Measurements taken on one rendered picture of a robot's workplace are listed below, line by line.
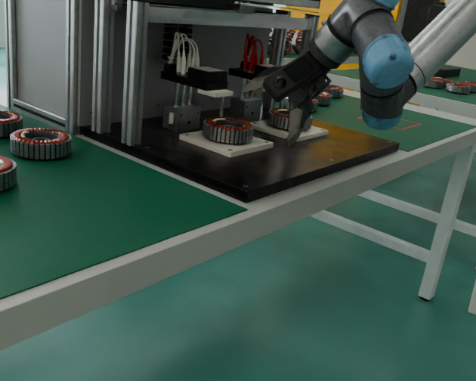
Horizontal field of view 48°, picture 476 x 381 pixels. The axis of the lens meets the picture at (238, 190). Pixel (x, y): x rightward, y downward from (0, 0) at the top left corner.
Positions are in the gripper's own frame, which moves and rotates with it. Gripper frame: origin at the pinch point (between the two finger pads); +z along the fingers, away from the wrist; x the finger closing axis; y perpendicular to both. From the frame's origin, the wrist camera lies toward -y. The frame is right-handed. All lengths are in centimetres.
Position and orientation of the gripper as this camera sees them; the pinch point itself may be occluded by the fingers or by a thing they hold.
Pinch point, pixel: (263, 120)
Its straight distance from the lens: 112.2
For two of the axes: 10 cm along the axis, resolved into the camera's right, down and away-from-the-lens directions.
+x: -6.3, -7.6, 1.4
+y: 5.8, -3.5, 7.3
